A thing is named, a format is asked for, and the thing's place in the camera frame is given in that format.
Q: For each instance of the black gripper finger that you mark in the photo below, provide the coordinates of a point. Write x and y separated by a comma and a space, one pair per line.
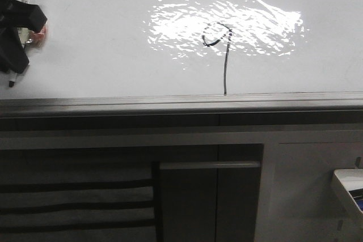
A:
13, 56
18, 14

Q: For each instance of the black slatted chair back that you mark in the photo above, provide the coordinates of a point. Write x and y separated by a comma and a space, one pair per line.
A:
119, 202

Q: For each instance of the white plastic tray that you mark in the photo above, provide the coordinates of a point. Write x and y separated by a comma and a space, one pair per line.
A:
347, 185

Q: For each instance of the whiteboard with aluminium frame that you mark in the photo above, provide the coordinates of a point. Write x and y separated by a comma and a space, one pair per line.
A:
192, 56

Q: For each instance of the grey cabinet with handle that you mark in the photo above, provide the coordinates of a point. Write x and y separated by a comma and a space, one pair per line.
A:
228, 183

